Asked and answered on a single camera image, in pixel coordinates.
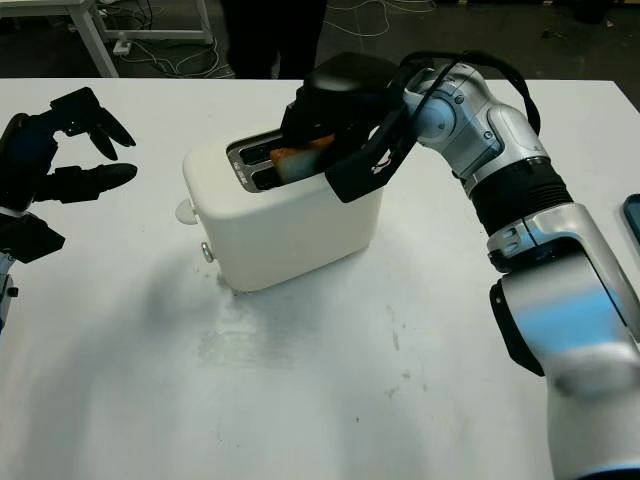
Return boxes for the cream two-slot toaster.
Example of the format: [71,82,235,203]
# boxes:
[174,127,386,293]

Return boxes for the dark blue phone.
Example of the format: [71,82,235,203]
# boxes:
[623,193,640,240]

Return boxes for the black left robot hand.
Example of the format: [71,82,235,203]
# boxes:
[0,87,139,212]

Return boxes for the person in dark clothes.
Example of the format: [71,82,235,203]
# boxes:
[222,0,329,81]

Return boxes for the white metal table frame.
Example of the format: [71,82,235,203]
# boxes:
[0,0,216,79]

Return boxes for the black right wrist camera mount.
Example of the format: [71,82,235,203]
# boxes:
[324,107,419,204]

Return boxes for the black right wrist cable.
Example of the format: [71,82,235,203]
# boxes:
[387,48,542,151]

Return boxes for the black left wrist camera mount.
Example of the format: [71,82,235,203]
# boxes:
[0,210,66,264]

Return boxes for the black object on floor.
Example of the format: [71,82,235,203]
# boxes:
[572,0,609,24]

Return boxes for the browned toast slice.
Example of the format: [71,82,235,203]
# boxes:
[270,132,335,185]

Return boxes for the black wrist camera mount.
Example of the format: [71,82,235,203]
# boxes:
[324,107,419,204]
[0,210,66,264]

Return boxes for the white power strip cable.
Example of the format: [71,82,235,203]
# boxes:
[122,42,234,79]

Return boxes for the long white looping floor cable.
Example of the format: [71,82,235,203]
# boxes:
[322,0,437,40]

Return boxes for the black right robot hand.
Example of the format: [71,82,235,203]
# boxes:
[279,51,400,169]

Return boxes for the cream toaster lever knob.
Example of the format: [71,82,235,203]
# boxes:
[174,198,199,225]

